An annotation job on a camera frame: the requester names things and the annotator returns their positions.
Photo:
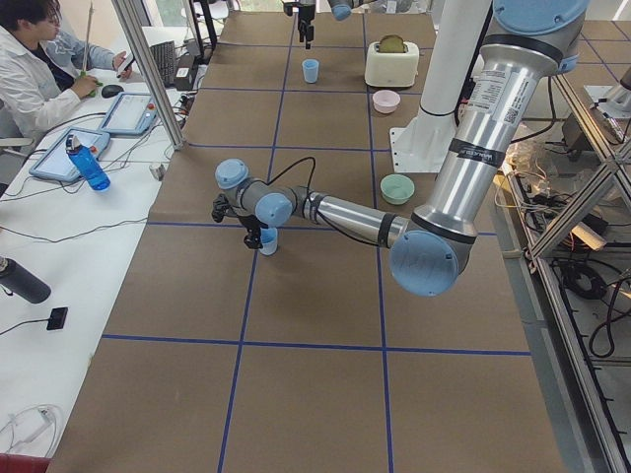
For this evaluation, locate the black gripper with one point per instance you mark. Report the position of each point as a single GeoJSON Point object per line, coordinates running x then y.
{"type": "Point", "coordinates": [248, 226]}
{"type": "Point", "coordinates": [306, 17]}

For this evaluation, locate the blue cup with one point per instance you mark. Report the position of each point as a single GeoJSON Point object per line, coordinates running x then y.
{"type": "Point", "coordinates": [269, 241]}
{"type": "Point", "coordinates": [310, 68]}

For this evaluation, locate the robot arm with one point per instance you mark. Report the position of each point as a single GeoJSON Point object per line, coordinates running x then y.
{"type": "Point", "coordinates": [340, 10]}
{"type": "Point", "coordinates": [527, 41]}

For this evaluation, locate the cream toaster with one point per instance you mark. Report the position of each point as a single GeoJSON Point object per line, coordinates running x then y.
{"type": "Point", "coordinates": [391, 70]}

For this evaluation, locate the toast slice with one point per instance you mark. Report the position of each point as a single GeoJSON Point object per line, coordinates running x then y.
{"type": "Point", "coordinates": [392, 44]}

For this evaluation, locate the pink bowl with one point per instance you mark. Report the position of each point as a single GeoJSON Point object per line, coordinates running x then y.
{"type": "Point", "coordinates": [385, 101]}

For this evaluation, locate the black keyboard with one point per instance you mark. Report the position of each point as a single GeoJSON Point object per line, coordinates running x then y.
{"type": "Point", "coordinates": [163, 54]}

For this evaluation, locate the green bowl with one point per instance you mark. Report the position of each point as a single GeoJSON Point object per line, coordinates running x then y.
{"type": "Point", "coordinates": [396, 188]}

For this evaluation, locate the blue water bottle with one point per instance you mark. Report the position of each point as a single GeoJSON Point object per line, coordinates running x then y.
{"type": "Point", "coordinates": [86, 164]}

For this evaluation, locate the teach pendant far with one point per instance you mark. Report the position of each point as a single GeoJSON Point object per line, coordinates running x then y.
{"type": "Point", "coordinates": [131, 114]}

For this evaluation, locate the teach pendant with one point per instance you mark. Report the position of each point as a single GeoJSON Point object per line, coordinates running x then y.
{"type": "Point", "coordinates": [55, 163]}
{"type": "Point", "coordinates": [131, 114]}

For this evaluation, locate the black computer mouse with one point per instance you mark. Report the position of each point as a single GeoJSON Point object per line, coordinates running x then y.
{"type": "Point", "coordinates": [111, 91]}

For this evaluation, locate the small black box device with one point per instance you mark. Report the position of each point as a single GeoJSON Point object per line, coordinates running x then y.
{"type": "Point", "coordinates": [57, 318]}

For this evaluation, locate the teach pendant near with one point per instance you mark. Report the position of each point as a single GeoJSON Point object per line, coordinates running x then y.
{"type": "Point", "coordinates": [55, 163]}

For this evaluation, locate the black thermos bottle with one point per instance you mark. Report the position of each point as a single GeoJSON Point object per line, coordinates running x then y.
{"type": "Point", "coordinates": [21, 282]}

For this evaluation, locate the person in white coat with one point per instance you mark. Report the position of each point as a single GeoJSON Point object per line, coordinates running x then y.
{"type": "Point", "coordinates": [44, 70]}

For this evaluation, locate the clear safety glasses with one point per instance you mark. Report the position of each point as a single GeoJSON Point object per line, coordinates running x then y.
{"type": "Point", "coordinates": [34, 431]}

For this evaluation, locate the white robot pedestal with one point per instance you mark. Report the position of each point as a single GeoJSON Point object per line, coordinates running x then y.
{"type": "Point", "coordinates": [423, 144]}

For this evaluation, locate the aluminium frame post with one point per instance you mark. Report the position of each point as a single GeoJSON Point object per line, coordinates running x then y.
{"type": "Point", "coordinates": [130, 23]}

